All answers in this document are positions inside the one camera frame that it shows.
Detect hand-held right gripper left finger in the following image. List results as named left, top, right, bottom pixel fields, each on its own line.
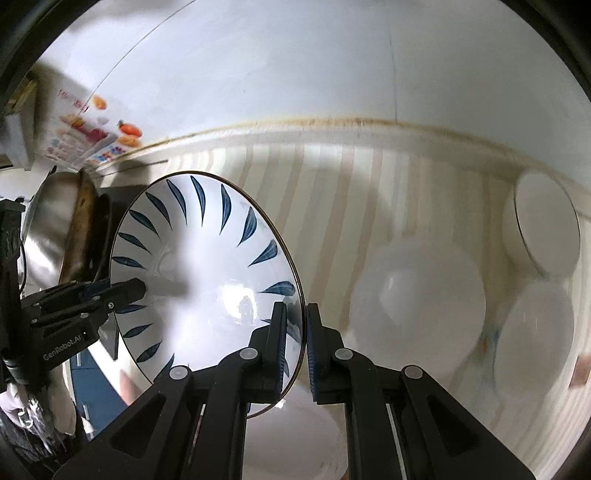
left=53, top=301, right=290, bottom=480

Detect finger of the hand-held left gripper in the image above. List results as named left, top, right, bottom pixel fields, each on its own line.
left=28, top=299, right=149, bottom=334
left=19, top=277, right=148, bottom=309

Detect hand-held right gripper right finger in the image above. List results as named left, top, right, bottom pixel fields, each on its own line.
left=306, top=302, right=536, bottom=480

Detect blue leaf pattern plate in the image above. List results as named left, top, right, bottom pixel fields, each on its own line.
left=109, top=171, right=307, bottom=420

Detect white bowl dark rim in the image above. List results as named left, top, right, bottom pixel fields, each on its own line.
left=502, top=170, right=581, bottom=278
left=348, top=235, right=488, bottom=384
left=492, top=279, right=575, bottom=402

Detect blue lower cabinet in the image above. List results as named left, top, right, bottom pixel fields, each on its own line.
left=69, top=355, right=136, bottom=439

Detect person's dark clothing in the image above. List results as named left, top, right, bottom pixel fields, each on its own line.
left=0, top=381, right=89, bottom=468

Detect steel wok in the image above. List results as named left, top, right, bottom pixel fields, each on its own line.
left=58, top=172, right=101, bottom=286

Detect steel wok lid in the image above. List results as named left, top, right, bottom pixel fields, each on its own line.
left=19, top=170, right=86, bottom=289

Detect striped cat print cloth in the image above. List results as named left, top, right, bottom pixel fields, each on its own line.
left=83, top=126, right=591, bottom=480

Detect colourful wall stickers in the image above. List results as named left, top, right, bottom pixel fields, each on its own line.
left=42, top=83, right=145, bottom=171

